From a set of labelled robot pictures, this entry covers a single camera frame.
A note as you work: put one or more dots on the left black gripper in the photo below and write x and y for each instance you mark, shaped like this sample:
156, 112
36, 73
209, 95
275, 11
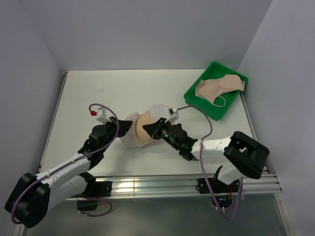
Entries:
124, 125

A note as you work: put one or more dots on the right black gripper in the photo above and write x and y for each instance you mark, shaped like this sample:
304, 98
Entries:
153, 129

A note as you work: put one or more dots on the beige bra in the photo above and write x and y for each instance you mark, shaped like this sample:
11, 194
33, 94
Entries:
140, 133

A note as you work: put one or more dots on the pink bra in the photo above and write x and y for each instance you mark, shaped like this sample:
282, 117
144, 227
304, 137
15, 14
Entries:
212, 89

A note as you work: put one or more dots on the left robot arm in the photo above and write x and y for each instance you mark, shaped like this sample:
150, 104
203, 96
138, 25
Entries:
34, 195

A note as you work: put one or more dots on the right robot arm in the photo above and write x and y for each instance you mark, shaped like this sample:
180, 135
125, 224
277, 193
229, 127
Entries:
246, 156

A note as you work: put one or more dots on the green plastic tray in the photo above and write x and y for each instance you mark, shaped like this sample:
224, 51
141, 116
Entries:
214, 71

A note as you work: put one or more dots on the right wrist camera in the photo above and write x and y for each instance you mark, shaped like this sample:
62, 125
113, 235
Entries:
173, 115

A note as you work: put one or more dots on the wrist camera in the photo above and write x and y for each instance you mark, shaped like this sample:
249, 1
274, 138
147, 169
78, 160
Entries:
173, 115
100, 115

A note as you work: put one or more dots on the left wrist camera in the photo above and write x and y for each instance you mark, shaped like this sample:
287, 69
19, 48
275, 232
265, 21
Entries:
100, 115

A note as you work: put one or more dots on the aluminium mounting rail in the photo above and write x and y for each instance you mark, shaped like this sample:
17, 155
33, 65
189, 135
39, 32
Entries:
179, 186

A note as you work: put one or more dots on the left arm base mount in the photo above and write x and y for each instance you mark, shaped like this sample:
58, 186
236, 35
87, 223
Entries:
98, 189

